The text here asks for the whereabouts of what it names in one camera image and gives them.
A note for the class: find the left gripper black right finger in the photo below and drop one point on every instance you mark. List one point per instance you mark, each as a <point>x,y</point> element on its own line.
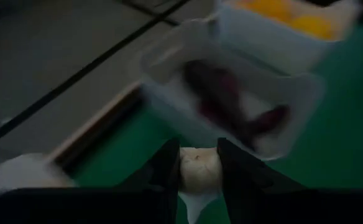
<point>246,177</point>

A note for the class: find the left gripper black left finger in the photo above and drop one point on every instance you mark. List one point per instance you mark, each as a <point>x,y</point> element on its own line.
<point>163,174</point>

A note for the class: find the white garlic bulb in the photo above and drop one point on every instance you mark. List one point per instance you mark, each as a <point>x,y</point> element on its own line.
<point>200,168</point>

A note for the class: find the purple eggplant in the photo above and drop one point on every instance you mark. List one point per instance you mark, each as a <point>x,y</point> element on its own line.
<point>206,84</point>

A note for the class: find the round orange fruit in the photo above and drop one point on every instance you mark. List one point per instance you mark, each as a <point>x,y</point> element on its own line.
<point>312,26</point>

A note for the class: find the orange yellow produce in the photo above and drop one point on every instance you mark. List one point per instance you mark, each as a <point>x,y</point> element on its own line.
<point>262,7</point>

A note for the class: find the reddish purple vegetable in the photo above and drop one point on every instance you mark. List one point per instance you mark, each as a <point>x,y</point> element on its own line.
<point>268,119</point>

